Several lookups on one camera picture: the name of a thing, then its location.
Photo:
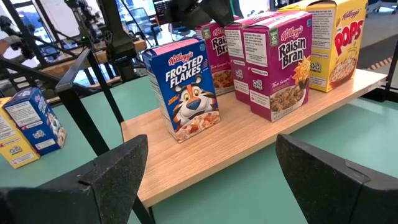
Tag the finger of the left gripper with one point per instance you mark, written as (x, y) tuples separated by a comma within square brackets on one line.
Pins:
[(186, 14), (219, 11)]

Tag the black floor mat orange stripe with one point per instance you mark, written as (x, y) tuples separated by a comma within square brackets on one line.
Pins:
[(376, 53)]

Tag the yellow Pops cereal box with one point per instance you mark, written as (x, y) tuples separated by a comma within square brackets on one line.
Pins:
[(339, 46), (15, 146)]

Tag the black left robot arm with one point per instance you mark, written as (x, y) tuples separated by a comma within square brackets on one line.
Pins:
[(119, 43)]

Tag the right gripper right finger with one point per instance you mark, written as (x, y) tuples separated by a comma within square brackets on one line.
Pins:
[(342, 202)]

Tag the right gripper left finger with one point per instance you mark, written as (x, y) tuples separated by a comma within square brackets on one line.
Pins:
[(77, 202)]

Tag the magenta Raisin Bran cereal box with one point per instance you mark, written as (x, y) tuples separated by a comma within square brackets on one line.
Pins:
[(222, 62), (234, 62), (280, 77)]

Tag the blue Frosted Flakes cereal box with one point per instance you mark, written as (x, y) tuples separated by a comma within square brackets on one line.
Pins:
[(186, 93), (34, 121)]

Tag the wooden shelf black metal frame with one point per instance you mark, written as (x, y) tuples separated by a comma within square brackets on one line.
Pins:
[(217, 149)]

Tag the person's forearm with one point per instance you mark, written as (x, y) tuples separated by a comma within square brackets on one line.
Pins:
[(3, 46)]

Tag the person's hand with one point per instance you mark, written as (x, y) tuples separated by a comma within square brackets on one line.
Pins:
[(14, 40)]

